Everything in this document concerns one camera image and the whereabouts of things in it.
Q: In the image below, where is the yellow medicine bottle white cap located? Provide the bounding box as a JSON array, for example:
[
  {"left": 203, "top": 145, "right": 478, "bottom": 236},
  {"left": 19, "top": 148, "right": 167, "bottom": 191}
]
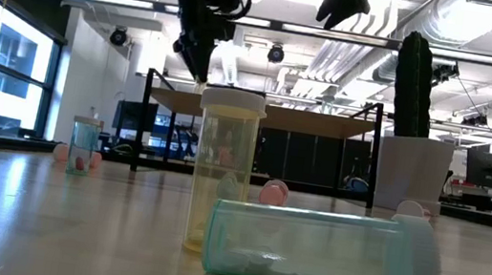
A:
[{"left": 179, "top": 83, "right": 271, "bottom": 260}]

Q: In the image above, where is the blue medicine bottle white cap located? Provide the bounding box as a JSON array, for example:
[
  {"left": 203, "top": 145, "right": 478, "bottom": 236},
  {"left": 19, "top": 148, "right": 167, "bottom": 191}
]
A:
[{"left": 215, "top": 170, "right": 243, "bottom": 202}]

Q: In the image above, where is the blue medicine bottle red pill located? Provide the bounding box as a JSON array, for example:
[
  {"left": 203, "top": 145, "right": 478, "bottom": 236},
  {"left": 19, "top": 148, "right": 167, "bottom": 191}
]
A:
[{"left": 64, "top": 114, "right": 105, "bottom": 179}]

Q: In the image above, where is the green medicine bottle white cap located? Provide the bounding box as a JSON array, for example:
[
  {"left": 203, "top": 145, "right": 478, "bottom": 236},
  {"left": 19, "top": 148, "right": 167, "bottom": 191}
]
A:
[{"left": 197, "top": 185, "right": 452, "bottom": 275}]

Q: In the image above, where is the black round ceiling spotlight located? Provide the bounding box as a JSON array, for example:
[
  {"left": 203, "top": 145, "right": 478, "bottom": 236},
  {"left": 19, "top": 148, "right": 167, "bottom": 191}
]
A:
[
  {"left": 266, "top": 42, "right": 287, "bottom": 66},
  {"left": 108, "top": 25, "right": 130, "bottom": 49}
]

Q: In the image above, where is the black computer monitor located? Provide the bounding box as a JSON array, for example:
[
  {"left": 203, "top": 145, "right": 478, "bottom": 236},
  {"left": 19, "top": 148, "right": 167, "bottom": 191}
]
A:
[
  {"left": 110, "top": 97, "right": 160, "bottom": 137},
  {"left": 461, "top": 146, "right": 492, "bottom": 191}
]

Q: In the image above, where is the green cactus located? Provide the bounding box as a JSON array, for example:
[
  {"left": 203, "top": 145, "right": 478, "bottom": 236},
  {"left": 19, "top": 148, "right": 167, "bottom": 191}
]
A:
[{"left": 385, "top": 28, "right": 445, "bottom": 142}]

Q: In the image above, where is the person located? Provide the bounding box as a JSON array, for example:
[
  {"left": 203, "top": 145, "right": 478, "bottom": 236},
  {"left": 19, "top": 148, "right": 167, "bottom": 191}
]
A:
[{"left": 215, "top": 128, "right": 241, "bottom": 171}]

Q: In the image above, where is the black partition panel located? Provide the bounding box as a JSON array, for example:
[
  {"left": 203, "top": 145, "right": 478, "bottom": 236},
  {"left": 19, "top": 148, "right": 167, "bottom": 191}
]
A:
[{"left": 250, "top": 125, "right": 375, "bottom": 193}]

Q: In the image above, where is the large office window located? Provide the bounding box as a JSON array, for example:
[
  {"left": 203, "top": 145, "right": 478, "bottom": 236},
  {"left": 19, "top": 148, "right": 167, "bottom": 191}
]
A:
[{"left": 0, "top": 1, "right": 72, "bottom": 145}]

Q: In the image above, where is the blue rounded object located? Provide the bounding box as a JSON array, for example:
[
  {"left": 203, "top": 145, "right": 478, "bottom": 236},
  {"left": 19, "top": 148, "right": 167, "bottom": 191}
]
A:
[{"left": 346, "top": 174, "right": 371, "bottom": 195}]

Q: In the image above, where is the white hexagonal planter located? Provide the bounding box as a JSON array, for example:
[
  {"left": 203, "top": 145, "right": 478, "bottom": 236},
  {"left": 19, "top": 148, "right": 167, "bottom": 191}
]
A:
[{"left": 371, "top": 131, "right": 458, "bottom": 220}]

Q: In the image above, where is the dark office desk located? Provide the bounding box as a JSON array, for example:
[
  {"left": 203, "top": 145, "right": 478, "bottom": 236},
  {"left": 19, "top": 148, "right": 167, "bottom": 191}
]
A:
[{"left": 439, "top": 154, "right": 492, "bottom": 216}]

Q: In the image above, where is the wooden shelf black metal frame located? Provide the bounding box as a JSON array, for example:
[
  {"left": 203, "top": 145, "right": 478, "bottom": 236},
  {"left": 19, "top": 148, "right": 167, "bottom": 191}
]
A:
[{"left": 128, "top": 66, "right": 389, "bottom": 210}]

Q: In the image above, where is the silver ceiling air duct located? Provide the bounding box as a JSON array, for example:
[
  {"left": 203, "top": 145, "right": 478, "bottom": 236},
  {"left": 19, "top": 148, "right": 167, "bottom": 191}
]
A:
[{"left": 372, "top": 0, "right": 492, "bottom": 98}]

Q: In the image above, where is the black ceiling mounted camera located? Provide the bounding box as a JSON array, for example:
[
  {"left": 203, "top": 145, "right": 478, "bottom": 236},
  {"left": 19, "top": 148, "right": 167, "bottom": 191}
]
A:
[{"left": 430, "top": 59, "right": 462, "bottom": 90}]

